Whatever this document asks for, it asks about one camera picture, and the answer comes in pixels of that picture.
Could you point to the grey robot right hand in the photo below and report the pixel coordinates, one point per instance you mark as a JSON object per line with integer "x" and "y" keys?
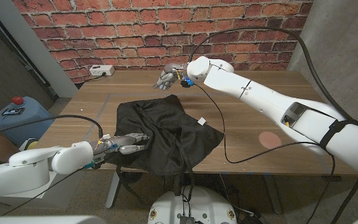
{"x": 171, "y": 73}

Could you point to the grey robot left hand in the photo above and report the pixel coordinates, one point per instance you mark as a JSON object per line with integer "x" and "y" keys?
{"x": 123, "y": 140}

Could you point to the black cloth apron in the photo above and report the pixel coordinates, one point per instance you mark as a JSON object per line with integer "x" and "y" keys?
{"x": 166, "y": 133}

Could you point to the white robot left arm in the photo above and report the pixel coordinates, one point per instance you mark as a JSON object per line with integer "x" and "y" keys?
{"x": 26, "y": 169}

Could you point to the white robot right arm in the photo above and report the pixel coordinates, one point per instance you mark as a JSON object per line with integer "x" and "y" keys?
{"x": 275, "y": 105}

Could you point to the black round fan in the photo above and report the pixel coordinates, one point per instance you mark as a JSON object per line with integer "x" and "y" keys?
{"x": 132, "y": 177}

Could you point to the white table leg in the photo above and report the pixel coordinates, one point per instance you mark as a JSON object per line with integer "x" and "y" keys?
{"x": 113, "y": 189}

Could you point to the white power strip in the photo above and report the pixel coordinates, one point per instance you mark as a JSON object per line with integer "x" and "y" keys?
{"x": 99, "y": 70}

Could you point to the red brick printed backdrop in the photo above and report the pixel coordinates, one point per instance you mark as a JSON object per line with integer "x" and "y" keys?
{"x": 104, "y": 34}

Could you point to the white and yellow device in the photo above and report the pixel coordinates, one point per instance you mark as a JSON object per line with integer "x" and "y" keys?
{"x": 31, "y": 143}

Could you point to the blue plastic container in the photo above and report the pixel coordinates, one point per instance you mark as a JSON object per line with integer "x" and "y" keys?
{"x": 26, "y": 124}

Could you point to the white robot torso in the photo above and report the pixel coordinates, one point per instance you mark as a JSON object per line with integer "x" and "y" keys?
{"x": 197, "y": 205}

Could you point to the red round button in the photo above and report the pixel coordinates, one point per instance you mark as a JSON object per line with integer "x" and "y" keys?
{"x": 18, "y": 100}

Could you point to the pink round sticker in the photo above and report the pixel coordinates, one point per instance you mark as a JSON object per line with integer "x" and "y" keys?
{"x": 269, "y": 140}

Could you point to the grey table leg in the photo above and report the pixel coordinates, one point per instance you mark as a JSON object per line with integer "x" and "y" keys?
{"x": 272, "y": 193}

